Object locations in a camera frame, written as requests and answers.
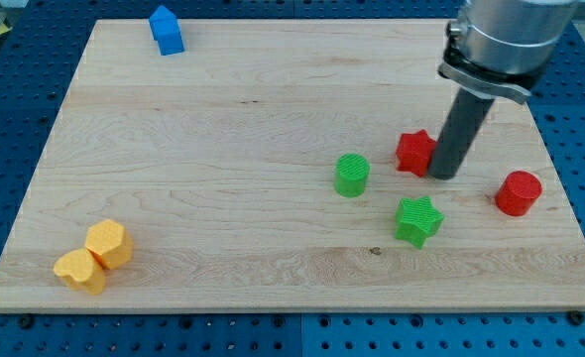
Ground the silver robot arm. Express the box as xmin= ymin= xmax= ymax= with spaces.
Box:
xmin=438 ymin=0 xmax=579 ymax=104

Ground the red star block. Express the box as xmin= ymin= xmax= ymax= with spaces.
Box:
xmin=396 ymin=129 xmax=437 ymax=178

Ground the green star block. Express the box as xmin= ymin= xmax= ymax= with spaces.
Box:
xmin=395 ymin=196 xmax=445 ymax=250

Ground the green cylinder block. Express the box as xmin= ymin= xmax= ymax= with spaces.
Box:
xmin=333 ymin=153 xmax=370 ymax=197

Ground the wooden board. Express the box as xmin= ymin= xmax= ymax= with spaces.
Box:
xmin=0 ymin=19 xmax=585 ymax=314

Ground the blue cube block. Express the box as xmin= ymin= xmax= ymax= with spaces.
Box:
xmin=157 ymin=32 xmax=185 ymax=56

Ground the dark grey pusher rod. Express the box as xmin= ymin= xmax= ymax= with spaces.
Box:
xmin=427 ymin=88 xmax=494 ymax=179

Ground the yellow hexagon block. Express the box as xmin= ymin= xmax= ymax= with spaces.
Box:
xmin=84 ymin=219 xmax=134 ymax=270

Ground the blue house-shaped block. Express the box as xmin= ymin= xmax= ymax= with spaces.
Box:
xmin=148 ymin=5 xmax=179 ymax=41

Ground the red cylinder block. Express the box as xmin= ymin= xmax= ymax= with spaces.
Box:
xmin=495 ymin=171 xmax=543 ymax=217

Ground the yellow heart block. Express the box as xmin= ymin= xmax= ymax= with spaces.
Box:
xmin=53 ymin=248 xmax=106 ymax=295

